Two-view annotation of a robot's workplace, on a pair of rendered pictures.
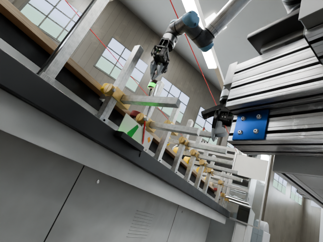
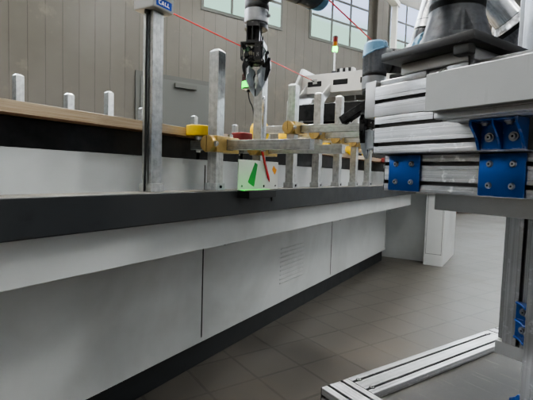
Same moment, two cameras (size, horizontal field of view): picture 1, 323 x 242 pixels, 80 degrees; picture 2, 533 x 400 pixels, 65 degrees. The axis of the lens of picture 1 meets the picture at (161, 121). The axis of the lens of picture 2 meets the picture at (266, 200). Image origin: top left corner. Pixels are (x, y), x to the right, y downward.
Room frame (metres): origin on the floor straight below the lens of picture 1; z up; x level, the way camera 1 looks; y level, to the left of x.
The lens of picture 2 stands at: (-0.52, 0.21, 0.76)
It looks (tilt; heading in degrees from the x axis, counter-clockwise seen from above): 4 degrees down; 354
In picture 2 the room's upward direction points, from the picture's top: 2 degrees clockwise
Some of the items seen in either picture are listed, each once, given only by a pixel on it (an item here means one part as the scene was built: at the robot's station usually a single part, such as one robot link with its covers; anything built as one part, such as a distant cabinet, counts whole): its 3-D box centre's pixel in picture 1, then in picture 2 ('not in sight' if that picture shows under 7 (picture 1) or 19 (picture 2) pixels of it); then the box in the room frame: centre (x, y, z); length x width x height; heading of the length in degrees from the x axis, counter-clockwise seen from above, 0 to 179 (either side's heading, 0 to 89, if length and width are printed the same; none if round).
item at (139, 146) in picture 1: (131, 145); (261, 196); (0.89, 0.08, 0.68); 0.22 x 0.05 x 0.05; 143
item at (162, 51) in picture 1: (162, 52); (254, 44); (0.79, 0.12, 1.15); 0.09 x 0.08 x 0.12; 163
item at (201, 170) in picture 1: (201, 169); (354, 154); (1.78, -0.52, 0.88); 0.03 x 0.03 x 0.48; 53
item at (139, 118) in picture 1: (145, 123); (262, 148); (1.00, 0.08, 0.85); 0.13 x 0.06 x 0.05; 143
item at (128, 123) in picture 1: (137, 134); (259, 175); (0.95, 0.09, 0.75); 0.26 x 0.01 x 0.10; 143
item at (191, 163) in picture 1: (193, 156); (338, 143); (1.58, -0.37, 0.92); 0.03 x 0.03 x 0.48; 53
